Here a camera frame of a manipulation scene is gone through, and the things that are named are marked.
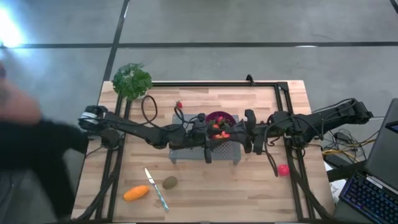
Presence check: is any purple colander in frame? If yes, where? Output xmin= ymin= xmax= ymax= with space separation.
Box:
xmin=204 ymin=111 xmax=238 ymax=141

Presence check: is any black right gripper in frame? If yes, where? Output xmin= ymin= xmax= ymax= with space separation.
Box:
xmin=225 ymin=108 xmax=271 ymax=156

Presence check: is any white paper sheet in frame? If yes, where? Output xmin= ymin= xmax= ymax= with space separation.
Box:
xmin=323 ymin=161 xmax=346 ymax=205

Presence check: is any grey perforated metal shelf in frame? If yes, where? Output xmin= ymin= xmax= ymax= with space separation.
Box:
xmin=169 ymin=113 xmax=243 ymax=166

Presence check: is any grey laptop with lit keyboard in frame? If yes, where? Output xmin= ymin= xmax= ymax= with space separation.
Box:
xmin=334 ymin=98 xmax=398 ymax=224

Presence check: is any knife with patterned handle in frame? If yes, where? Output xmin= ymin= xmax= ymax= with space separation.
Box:
xmin=144 ymin=167 xmax=170 ymax=212

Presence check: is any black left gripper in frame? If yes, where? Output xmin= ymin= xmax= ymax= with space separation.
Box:
xmin=190 ymin=113 xmax=224 ymax=164

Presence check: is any brown kiwi fruit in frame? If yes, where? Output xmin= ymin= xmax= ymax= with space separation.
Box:
xmin=162 ymin=175 xmax=178 ymax=190

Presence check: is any green plant in white pot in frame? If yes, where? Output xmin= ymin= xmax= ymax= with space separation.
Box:
xmin=111 ymin=63 xmax=154 ymax=101

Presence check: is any orange oblong fruit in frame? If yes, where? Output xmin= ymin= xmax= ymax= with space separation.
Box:
xmin=123 ymin=185 xmax=150 ymax=202

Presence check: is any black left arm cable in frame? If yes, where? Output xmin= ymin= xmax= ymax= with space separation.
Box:
xmin=141 ymin=95 xmax=159 ymax=127

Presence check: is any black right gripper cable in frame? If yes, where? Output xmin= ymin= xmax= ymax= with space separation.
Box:
xmin=263 ymin=116 xmax=280 ymax=177

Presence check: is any black power adapter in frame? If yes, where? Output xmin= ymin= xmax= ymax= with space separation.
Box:
xmin=325 ymin=154 xmax=346 ymax=167

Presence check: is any yellow cable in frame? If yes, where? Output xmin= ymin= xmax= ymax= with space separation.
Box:
xmin=322 ymin=139 xmax=376 ymax=156

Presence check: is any person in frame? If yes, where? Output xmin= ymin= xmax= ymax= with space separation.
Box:
xmin=0 ymin=60 xmax=91 ymax=220

